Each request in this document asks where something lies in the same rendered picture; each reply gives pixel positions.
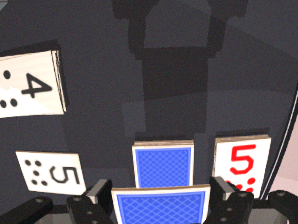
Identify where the mauve pink table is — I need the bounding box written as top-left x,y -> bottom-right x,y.
264,99 -> 298,201

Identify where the single black-print card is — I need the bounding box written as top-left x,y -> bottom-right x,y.
15,150 -> 87,196

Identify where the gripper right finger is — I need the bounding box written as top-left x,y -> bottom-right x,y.
203,176 -> 298,224

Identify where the black mat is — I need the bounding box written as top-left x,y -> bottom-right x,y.
0,0 -> 298,224

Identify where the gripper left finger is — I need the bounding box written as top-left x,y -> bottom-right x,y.
0,178 -> 116,224

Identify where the thick black-print card pile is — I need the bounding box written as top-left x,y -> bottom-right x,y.
0,49 -> 68,119

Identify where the red-print card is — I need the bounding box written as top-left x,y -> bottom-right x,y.
211,134 -> 273,200

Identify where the blue-backed card stack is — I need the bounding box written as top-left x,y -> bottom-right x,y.
131,139 -> 195,189

